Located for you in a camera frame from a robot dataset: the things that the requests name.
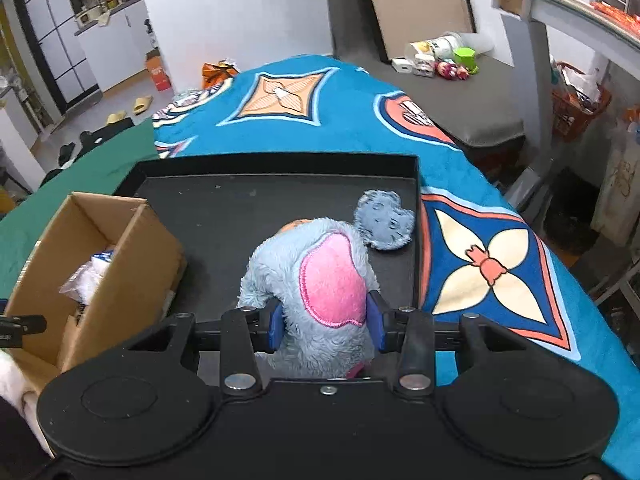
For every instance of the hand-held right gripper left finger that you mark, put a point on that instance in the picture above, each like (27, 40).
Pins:
(276, 327)

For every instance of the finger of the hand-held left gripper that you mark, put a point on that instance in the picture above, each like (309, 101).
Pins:
(20, 330)

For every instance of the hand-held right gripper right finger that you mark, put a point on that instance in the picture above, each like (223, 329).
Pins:
(376, 325)

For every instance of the grey plush toy pink patch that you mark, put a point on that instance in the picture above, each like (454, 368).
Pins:
(280, 270)

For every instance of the clear plastic bag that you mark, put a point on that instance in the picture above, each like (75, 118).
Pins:
(85, 280)

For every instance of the small blue-grey plush piece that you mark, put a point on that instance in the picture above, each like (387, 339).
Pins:
(384, 220)

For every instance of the brown cardboard box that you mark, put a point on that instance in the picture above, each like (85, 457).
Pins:
(135, 280)

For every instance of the black tray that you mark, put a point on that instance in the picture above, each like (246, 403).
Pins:
(250, 200)

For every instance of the green cloth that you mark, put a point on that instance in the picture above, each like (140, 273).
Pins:
(75, 170)

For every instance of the black slipper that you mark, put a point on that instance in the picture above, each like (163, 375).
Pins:
(66, 152)

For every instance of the blue printed blanket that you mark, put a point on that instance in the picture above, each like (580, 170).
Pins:
(350, 125)

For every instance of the black stool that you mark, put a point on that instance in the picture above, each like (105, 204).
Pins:
(107, 135)

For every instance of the white charger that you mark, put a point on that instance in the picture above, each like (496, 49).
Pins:
(402, 65)

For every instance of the orange bag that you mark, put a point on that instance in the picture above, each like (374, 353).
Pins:
(217, 72)

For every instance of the small white toy box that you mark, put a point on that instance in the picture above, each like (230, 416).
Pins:
(424, 66)

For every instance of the small red toys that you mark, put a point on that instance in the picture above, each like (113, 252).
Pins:
(450, 70)

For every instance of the beige tote bag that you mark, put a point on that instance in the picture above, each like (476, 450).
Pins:
(620, 190)

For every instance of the orange carton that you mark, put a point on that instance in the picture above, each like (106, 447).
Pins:
(159, 72)

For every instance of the green cup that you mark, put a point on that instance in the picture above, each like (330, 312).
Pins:
(466, 57)

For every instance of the black framed sliding door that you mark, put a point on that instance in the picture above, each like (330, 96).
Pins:
(55, 40)

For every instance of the red basket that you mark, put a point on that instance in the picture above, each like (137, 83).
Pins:
(575, 110)

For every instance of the white kitchen cabinet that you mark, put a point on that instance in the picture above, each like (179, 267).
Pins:
(120, 45)

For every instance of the grey door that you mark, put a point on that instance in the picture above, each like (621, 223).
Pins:
(345, 5)

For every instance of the leaning brown board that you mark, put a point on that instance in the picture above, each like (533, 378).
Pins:
(420, 5)

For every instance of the grey desk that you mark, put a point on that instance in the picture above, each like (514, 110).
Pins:
(565, 15)

